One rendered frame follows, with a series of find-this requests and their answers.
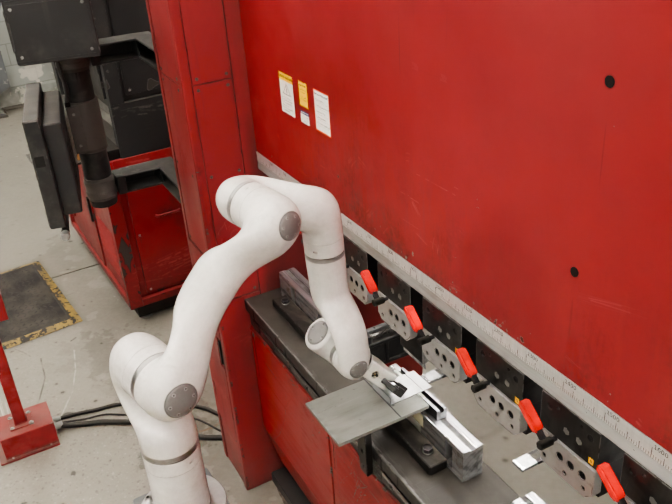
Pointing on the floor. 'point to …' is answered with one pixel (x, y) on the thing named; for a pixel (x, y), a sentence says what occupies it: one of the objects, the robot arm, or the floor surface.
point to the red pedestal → (22, 418)
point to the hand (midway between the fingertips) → (393, 384)
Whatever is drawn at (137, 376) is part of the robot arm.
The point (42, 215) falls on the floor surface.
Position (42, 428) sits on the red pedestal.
